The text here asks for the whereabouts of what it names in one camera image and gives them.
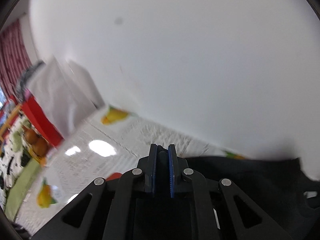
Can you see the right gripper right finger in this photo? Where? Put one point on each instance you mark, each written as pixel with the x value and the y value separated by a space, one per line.
pixel 220 209

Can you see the brown round fruit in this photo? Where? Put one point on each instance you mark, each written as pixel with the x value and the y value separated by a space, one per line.
pixel 31 136
pixel 40 148

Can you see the fruit print tablecloth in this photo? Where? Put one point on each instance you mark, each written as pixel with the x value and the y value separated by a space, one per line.
pixel 97 150

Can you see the black sweatshirt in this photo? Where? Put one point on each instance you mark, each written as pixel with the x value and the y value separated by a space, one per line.
pixel 279 188

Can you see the floral white green bedding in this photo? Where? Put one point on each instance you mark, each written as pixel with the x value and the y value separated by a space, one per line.
pixel 18 168

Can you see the red patterned curtain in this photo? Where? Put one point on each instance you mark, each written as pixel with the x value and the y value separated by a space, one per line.
pixel 14 58

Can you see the red paper shopping bag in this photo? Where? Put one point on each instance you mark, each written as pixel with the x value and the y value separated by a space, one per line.
pixel 36 116

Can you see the grey plaid garment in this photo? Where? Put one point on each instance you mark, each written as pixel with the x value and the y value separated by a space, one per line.
pixel 21 84

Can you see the white plastic shopping bag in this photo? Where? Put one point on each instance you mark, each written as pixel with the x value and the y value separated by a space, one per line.
pixel 66 94

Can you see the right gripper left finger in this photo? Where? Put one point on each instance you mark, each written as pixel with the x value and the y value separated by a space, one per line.
pixel 100 210

